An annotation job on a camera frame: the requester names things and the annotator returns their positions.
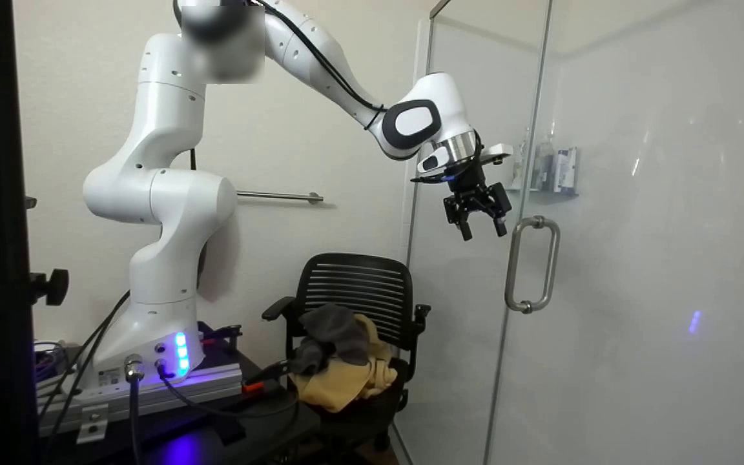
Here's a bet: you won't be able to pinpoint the shower caddy shelf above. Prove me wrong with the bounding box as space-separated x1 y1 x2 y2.
503 140 584 205

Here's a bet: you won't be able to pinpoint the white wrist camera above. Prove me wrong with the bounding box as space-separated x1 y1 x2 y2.
408 147 456 184

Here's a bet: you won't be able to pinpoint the metal shower door handle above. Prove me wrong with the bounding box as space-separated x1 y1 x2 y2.
501 215 563 318

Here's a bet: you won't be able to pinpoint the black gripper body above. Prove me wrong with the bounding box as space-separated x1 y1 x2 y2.
439 153 515 225

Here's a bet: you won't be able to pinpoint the metal towel bar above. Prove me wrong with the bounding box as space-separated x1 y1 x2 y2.
236 189 327 206

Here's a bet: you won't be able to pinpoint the gray towel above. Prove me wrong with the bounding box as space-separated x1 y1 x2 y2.
288 302 376 380

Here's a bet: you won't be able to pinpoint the aluminum mounting rail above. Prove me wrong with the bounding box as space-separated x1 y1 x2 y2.
35 360 246 440

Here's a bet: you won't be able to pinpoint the blue purple clamp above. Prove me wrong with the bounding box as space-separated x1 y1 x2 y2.
197 320 246 349

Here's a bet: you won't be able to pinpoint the black camera stand post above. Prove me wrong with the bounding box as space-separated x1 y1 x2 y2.
0 0 72 465

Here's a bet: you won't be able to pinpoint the black cable bundle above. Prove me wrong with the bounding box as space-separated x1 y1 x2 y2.
36 292 135 433

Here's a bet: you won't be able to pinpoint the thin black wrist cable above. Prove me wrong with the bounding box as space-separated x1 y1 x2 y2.
252 0 392 118

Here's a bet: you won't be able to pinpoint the glass shower door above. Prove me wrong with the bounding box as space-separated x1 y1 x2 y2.
478 0 744 465

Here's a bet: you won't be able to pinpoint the black base power cable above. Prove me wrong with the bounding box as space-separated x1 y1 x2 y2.
155 365 308 427
125 354 148 465

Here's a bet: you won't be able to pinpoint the black orange handled pliers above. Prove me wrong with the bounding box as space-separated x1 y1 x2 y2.
240 360 294 401

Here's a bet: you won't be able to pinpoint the yellow towel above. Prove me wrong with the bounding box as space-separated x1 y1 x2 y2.
288 312 400 416

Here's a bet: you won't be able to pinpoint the black mesh office chair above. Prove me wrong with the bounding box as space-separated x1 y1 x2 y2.
262 250 435 451

